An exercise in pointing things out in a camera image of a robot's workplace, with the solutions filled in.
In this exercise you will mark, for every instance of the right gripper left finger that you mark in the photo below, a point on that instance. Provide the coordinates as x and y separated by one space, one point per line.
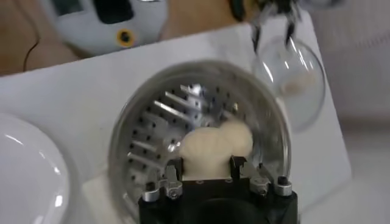
173 188

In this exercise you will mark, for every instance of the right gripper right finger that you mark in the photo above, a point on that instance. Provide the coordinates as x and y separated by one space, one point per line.
259 185

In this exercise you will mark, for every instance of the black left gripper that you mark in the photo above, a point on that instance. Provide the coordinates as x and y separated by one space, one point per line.
280 6

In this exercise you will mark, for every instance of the perforated steel steamer basket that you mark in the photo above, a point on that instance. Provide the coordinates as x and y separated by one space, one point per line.
152 121

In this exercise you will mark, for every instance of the white round plate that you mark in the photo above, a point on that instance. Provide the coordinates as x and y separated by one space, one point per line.
30 176

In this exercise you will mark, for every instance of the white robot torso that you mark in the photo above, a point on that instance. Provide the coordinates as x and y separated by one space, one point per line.
91 33

